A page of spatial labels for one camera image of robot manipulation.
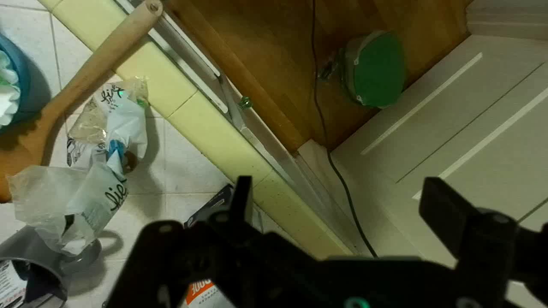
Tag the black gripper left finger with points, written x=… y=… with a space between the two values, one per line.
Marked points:
x=240 y=197

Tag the crumpled clear plastic bag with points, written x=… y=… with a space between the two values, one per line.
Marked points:
x=96 y=194

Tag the printed cardboard box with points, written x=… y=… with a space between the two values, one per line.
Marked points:
x=199 y=295

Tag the white labelled item in mug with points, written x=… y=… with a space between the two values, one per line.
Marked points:
x=9 y=285

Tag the green bucket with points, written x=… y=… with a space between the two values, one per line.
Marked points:
x=377 y=69

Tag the grey mug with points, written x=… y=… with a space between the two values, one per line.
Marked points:
x=27 y=245

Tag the blue bowl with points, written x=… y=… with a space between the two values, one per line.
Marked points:
x=31 y=86

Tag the wooden spoon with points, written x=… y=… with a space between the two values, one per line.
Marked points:
x=103 y=62

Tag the white fluted paper liner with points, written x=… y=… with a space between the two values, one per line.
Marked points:
x=7 y=91

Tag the silver metal edge rail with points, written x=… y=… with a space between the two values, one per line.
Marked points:
x=199 y=78

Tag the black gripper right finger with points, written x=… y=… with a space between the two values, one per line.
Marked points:
x=479 y=240

